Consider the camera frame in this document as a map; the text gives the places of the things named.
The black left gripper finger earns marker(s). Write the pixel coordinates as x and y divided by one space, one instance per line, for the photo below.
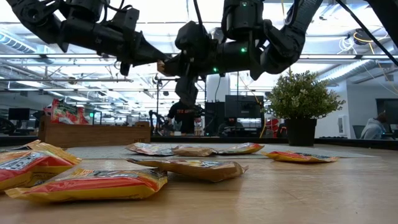
146 58
149 46

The white wall box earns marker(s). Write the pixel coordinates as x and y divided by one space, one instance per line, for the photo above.
342 124

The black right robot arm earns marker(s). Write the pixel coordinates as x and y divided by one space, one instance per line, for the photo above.
280 40

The wooden three-compartment tea box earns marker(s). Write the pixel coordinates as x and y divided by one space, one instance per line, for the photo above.
93 135

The orange mango tea packet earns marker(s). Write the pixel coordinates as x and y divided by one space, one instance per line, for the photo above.
93 186
298 157
242 148
31 168

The small green potted plant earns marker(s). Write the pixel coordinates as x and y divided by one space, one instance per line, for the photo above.
301 96

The red strawberry tea packet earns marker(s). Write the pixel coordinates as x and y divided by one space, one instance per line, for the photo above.
83 118
63 113

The black computer tower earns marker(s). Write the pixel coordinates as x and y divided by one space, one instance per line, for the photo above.
214 118

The beige vanilla cinnamon tea packet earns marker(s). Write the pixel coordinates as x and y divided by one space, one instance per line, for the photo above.
192 151

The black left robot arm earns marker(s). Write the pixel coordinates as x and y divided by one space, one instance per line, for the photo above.
77 31

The person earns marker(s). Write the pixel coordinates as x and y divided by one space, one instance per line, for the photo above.
231 126
183 116
373 129

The black monitor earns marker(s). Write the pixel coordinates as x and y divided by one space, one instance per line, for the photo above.
18 114
244 107

